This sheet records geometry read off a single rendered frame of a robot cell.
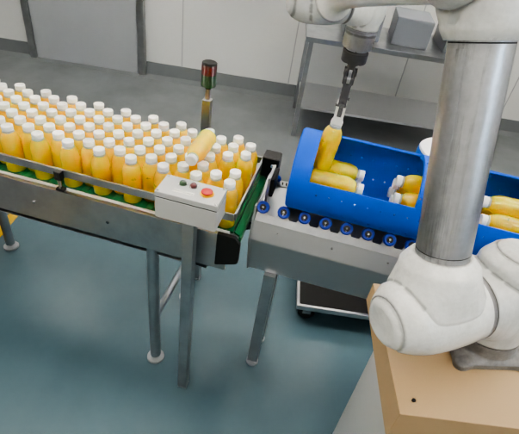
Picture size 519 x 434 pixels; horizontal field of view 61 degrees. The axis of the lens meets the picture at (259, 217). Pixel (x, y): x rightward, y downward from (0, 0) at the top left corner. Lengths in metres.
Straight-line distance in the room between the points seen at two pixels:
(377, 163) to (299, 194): 0.37
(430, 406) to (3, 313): 2.09
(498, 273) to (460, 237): 0.18
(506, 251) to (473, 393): 0.30
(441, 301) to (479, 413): 0.28
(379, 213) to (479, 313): 0.61
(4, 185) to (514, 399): 1.71
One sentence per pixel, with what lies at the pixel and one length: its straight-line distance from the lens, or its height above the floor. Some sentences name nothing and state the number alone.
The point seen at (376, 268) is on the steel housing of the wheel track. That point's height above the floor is 0.85.
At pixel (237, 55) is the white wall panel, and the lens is 4.85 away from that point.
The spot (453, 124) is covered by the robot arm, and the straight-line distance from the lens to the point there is 0.79.
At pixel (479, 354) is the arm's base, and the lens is 1.12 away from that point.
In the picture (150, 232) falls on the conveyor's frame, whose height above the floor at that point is 0.82.
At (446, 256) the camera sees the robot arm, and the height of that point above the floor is 1.40.
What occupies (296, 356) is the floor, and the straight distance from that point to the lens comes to 2.33.
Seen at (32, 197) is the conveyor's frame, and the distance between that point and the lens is 1.83.
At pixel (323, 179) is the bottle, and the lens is 1.47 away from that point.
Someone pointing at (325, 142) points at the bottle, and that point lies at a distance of 1.46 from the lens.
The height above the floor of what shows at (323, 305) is 0.15.
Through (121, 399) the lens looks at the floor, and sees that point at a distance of 2.17.
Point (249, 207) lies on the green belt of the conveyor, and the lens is 1.65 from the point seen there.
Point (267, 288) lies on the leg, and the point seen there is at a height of 0.55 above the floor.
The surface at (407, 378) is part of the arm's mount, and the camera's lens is 1.04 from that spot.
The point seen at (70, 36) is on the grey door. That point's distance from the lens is 5.28.
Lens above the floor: 1.89
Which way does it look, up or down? 38 degrees down
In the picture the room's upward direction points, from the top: 9 degrees clockwise
